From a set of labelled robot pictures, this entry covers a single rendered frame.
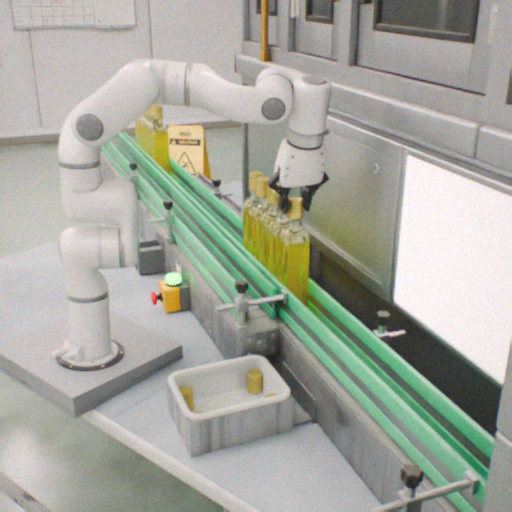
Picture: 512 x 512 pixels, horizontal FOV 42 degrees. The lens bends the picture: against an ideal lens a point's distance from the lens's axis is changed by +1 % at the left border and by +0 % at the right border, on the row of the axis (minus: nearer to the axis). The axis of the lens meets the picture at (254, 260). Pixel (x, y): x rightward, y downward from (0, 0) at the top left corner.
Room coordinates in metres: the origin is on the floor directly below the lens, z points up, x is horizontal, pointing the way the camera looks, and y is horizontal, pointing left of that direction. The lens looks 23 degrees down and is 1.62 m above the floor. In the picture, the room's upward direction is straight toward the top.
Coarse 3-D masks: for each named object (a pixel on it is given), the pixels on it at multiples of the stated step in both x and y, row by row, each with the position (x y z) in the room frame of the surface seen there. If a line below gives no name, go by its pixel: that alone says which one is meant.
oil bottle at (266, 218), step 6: (264, 216) 1.52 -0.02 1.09; (270, 216) 1.51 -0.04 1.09; (276, 216) 1.51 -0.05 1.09; (264, 222) 1.51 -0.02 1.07; (270, 222) 1.50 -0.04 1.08; (264, 228) 1.51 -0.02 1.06; (264, 234) 1.51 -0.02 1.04; (264, 240) 1.51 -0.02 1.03; (264, 246) 1.51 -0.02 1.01; (264, 252) 1.51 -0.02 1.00; (264, 258) 1.51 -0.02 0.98; (264, 264) 1.51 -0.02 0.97
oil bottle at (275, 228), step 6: (276, 222) 1.46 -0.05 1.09; (282, 222) 1.46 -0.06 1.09; (270, 228) 1.47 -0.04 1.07; (276, 228) 1.45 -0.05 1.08; (282, 228) 1.45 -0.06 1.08; (270, 234) 1.47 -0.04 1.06; (276, 234) 1.44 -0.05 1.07; (270, 240) 1.47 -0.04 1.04; (276, 240) 1.44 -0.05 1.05; (270, 246) 1.47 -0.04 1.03; (276, 246) 1.44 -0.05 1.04; (270, 252) 1.47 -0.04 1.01; (276, 252) 1.44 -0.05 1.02; (270, 258) 1.47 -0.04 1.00; (276, 258) 1.44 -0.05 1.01; (270, 264) 1.47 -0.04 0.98; (276, 264) 1.44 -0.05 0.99; (270, 270) 1.47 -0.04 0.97; (276, 270) 1.44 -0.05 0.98; (276, 276) 1.44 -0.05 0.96
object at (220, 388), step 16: (192, 368) 1.23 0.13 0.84; (208, 368) 1.24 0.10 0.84; (224, 368) 1.25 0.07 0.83; (240, 368) 1.26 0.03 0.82; (256, 368) 1.27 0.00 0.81; (272, 368) 1.23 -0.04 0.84; (176, 384) 1.20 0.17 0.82; (192, 384) 1.22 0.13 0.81; (208, 384) 1.23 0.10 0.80; (224, 384) 1.25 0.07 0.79; (240, 384) 1.26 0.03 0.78; (272, 384) 1.21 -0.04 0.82; (208, 400) 1.22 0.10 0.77; (224, 400) 1.22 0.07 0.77; (240, 400) 1.22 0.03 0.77; (256, 400) 1.11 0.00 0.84; (272, 400) 1.12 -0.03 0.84; (192, 416) 1.06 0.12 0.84; (208, 416) 1.07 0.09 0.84
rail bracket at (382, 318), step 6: (378, 312) 1.17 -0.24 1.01; (384, 312) 1.17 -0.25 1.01; (378, 318) 1.16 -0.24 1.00; (384, 318) 1.15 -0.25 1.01; (390, 318) 1.16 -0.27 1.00; (378, 324) 1.16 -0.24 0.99; (384, 324) 1.16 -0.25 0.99; (378, 330) 1.16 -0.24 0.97; (384, 330) 1.16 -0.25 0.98; (402, 330) 1.18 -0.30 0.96; (378, 336) 1.15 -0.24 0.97; (384, 336) 1.15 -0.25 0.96; (390, 336) 1.17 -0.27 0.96; (396, 336) 1.17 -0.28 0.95; (402, 336) 1.18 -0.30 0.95; (384, 342) 1.15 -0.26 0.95
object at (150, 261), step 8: (152, 240) 1.99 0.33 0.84; (144, 248) 1.93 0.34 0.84; (152, 248) 1.93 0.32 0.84; (160, 248) 1.93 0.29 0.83; (144, 256) 1.91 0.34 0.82; (152, 256) 1.92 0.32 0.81; (160, 256) 1.93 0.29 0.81; (136, 264) 1.93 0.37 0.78; (144, 264) 1.91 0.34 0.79; (152, 264) 1.92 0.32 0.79; (160, 264) 1.93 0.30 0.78; (144, 272) 1.91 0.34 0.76; (152, 272) 1.91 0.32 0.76
